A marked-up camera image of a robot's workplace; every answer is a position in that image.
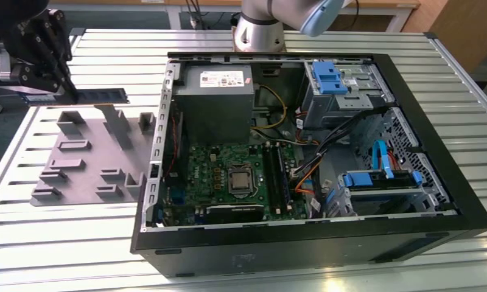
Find silver disk bay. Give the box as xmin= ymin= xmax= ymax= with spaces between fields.
xmin=336 ymin=170 xmax=443 ymax=217

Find grey power supply unit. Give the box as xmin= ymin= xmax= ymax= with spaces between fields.
xmin=173 ymin=63 xmax=256 ymax=145

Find yellow black power wires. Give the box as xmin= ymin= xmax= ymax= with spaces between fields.
xmin=249 ymin=85 xmax=288 ymax=131

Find silver drive cage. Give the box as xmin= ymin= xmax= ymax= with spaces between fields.
xmin=301 ymin=60 xmax=395 ymax=128

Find orange yellow red wires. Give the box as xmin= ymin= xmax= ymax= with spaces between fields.
xmin=293 ymin=165 xmax=322 ymax=195

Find black cable bundle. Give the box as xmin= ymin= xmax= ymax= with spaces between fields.
xmin=290 ymin=108 xmax=391 ymax=180

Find green motherboard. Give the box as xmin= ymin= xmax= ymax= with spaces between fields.
xmin=161 ymin=142 xmax=321 ymax=223

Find RAM stick with blue label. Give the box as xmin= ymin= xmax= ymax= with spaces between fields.
xmin=17 ymin=87 xmax=130 ymax=106

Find black graphics card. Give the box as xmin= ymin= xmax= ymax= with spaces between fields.
xmin=204 ymin=204 xmax=265 ymax=222

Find white framed wooden desk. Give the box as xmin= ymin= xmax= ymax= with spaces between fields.
xmin=137 ymin=0 xmax=421 ymax=33

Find grey parts rack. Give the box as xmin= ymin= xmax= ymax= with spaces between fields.
xmin=27 ymin=103 xmax=158 ymax=208

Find brown wooden cabinet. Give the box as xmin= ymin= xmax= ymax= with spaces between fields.
xmin=401 ymin=0 xmax=487 ymax=83

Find blue disk carrier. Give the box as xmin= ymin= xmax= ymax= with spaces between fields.
xmin=342 ymin=170 xmax=423 ymax=192

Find black hanging cable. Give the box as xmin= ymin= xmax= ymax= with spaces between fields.
xmin=185 ymin=0 xmax=212 ymax=30

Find black PC case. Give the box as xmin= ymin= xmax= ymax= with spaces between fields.
xmin=127 ymin=50 xmax=487 ymax=279

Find silver CPU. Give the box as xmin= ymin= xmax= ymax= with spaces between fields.
xmin=228 ymin=172 xmax=250 ymax=190

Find blue plastic drive latch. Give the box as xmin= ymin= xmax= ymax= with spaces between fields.
xmin=312 ymin=61 xmax=352 ymax=95

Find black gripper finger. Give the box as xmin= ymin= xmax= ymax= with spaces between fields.
xmin=30 ymin=9 xmax=78 ymax=103
xmin=0 ymin=60 xmax=63 ymax=94

